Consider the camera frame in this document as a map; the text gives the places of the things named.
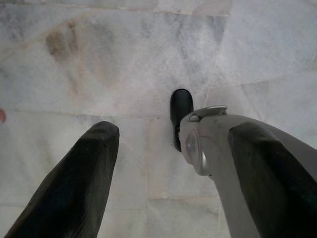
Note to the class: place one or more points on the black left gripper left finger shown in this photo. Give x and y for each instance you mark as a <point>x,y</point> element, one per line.
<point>71,186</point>

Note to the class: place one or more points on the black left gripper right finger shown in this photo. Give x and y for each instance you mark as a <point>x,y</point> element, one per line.
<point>275,178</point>

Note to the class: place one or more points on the robot's black left foot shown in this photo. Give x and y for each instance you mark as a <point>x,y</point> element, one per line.
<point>180,109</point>

